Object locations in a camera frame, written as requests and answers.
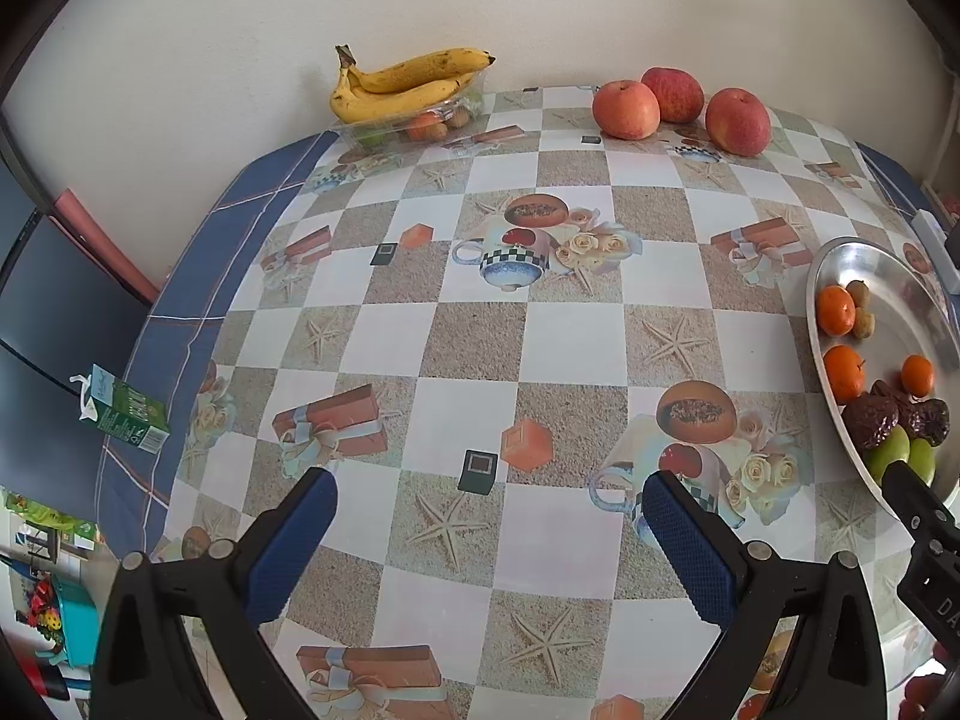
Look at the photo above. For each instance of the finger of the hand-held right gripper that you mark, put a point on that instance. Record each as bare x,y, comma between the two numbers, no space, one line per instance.
915,499

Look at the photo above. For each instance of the dark cabinet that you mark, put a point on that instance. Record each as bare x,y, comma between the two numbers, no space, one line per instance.
45,330

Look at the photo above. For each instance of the round metal plate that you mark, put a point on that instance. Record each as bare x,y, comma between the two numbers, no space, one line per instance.
885,277

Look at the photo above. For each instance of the green and white carton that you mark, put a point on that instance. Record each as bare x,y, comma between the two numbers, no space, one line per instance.
124,416

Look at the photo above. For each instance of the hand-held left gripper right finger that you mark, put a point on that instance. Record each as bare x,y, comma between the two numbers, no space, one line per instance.
690,547

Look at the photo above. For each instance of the clear plastic container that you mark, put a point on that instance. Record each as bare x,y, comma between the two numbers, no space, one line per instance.
390,131

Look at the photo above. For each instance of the teal plastic bin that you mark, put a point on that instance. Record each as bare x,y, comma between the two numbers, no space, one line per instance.
75,626

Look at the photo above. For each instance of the green pear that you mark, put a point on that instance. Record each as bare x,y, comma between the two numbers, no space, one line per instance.
887,448
922,459

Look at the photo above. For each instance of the dark brown avocado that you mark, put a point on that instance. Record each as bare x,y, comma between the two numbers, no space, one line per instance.
926,420
870,420

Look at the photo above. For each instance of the yellow banana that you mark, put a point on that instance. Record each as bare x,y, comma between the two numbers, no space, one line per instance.
424,69
397,101

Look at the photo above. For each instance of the checkered printed tablecloth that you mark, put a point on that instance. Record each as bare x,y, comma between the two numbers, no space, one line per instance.
570,345

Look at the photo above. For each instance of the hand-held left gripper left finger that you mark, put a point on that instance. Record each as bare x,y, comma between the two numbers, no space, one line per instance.
292,540

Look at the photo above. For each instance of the green yellow bag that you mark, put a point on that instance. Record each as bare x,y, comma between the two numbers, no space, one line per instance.
45,517

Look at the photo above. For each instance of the small orange fruit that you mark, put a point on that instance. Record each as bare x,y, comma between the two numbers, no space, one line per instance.
426,127

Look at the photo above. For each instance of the red apple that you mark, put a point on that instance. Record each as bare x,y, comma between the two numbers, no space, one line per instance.
673,94
737,122
626,109

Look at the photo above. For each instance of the small green fruit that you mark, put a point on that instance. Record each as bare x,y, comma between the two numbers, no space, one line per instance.
371,139

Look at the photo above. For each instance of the small orange mandarin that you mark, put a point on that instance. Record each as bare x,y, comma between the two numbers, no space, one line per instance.
835,309
916,375

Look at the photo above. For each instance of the small brown kiwi fruits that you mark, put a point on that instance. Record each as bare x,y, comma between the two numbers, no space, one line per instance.
859,291

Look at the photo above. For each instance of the large orange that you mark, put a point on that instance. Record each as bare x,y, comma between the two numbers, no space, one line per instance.
844,373

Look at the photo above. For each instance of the pink chair back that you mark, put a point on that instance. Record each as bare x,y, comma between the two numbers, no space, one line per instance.
97,236

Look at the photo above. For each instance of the white power strip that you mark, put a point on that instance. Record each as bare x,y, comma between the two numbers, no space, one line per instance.
930,229

